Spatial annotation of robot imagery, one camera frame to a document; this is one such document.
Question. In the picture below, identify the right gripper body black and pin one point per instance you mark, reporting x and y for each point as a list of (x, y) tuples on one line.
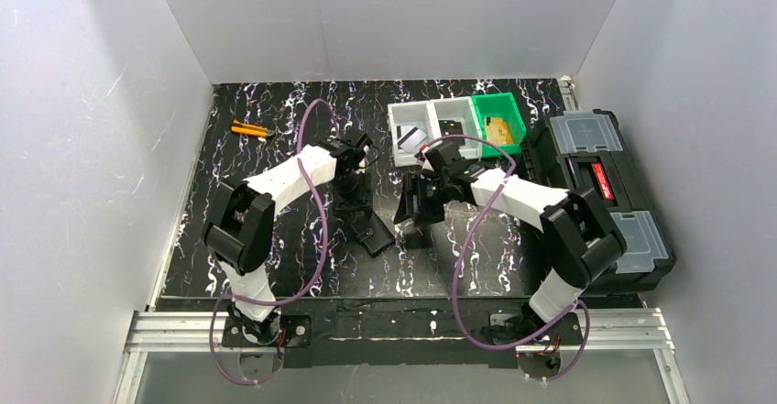
[(419, 191)]

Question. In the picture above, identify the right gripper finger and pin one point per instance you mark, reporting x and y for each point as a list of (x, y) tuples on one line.
[(430, 208), (408, 200)]

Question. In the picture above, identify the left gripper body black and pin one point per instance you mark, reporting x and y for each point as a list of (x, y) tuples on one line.
[(358, 212)]

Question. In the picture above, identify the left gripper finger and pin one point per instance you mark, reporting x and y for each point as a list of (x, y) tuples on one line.
[(342, 210), (364, 207)]

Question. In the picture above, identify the black leather card holder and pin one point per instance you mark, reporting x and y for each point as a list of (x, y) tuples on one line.
[(371, 233)]

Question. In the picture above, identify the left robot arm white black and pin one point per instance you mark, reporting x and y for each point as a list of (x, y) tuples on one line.
[(239, 226)]

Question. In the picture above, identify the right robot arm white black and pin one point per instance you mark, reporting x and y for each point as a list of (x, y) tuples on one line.
[(578, 235)]

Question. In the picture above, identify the black card in bin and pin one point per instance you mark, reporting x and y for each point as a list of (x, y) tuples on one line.
[(452, 127)]

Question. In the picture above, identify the white card magnetic stripe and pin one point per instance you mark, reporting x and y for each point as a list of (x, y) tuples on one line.
[(410, 138)]

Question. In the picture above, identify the tan cards in green bin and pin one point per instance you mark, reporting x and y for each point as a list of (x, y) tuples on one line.
[(498, 131)]

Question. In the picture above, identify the left white bin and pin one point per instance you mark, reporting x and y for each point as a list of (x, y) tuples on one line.
[(412, 125)]

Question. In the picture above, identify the white bin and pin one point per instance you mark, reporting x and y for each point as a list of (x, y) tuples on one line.
[(457, 116), (412, 125)]

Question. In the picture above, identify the middle white bin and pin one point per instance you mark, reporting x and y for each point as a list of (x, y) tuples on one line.
[(457, 116)]

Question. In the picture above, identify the green bin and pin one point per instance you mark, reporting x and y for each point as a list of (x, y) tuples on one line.
[(501, 105)]

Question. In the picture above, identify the black toolbox clear lids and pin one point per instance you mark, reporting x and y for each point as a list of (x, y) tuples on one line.
[(577, 150)]

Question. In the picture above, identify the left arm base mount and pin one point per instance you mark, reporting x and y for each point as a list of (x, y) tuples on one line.
[(260, 346)]

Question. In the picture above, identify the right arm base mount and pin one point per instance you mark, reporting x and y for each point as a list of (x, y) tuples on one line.
[(544, 358)]

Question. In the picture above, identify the aluminium frame rail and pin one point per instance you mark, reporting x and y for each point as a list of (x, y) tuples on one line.
[(388, 334)]

